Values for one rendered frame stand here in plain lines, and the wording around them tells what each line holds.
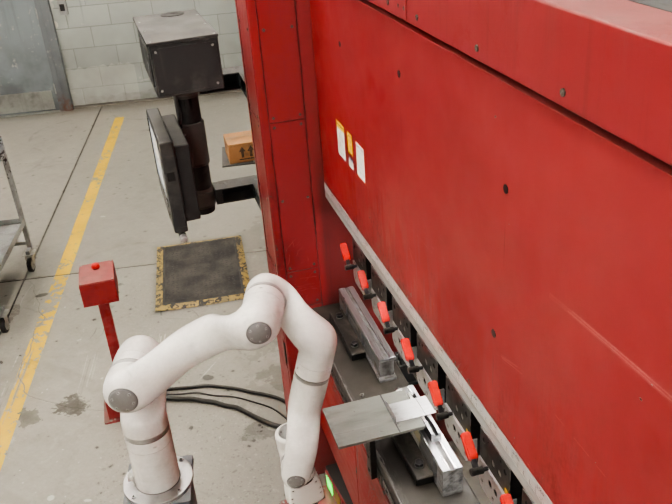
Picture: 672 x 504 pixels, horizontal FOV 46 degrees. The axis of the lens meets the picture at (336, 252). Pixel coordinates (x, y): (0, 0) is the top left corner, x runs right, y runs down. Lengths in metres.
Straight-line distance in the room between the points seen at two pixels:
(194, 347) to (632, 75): 1.24
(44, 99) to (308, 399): 7.67
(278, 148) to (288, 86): 0.22
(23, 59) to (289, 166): 6.67
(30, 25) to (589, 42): 8.34
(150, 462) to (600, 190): 1.42
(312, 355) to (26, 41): 7.63
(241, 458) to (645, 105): 3.05
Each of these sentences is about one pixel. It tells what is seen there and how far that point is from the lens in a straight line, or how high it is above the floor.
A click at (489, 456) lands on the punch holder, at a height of 1.29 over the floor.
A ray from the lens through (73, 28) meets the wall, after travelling 9.16.
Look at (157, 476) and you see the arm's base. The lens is 2.21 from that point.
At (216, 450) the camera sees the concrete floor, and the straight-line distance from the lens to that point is 3.88.
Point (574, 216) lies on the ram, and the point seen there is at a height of 2.00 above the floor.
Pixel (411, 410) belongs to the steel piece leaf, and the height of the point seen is 1.00.
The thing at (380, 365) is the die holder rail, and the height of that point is 0.94.
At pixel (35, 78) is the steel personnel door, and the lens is 9.33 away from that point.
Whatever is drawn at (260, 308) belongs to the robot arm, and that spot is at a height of 1.59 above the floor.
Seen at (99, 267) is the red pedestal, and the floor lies 0.80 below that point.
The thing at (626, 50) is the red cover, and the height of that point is 2.27.
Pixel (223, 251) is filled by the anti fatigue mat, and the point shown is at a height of 0.01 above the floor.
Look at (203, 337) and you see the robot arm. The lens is 1.92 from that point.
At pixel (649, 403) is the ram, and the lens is 1.20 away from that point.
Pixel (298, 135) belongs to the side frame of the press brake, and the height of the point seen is 1.59.
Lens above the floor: 2.54
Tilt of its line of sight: 28 degrees down
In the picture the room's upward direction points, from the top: 4 degrees counter-clockwise
